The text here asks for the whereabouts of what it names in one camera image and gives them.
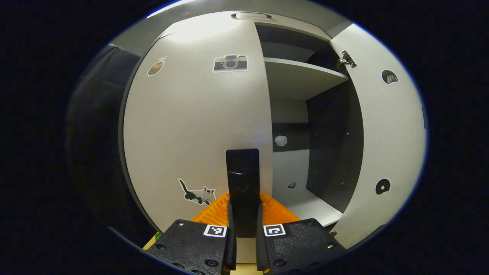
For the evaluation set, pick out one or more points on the white cabinet drawer front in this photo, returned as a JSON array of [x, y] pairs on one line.
[[290, 26]]

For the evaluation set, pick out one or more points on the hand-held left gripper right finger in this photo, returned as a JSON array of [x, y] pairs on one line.
[[260, 252]]

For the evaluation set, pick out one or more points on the white door with camera sticker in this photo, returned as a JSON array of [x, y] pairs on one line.
[[191, 126]]

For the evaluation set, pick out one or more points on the white cabinet shelf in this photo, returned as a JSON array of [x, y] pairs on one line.
[[298, 78], [309, 208]]

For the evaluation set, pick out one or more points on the white door with headphone sticker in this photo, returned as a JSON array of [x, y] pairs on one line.
[[389, 145]]

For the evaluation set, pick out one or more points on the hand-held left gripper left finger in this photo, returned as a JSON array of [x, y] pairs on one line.
[[231, 252]]

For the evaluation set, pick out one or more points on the white double-door shoe cabinet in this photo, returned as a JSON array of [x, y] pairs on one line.
[[332, 152]]

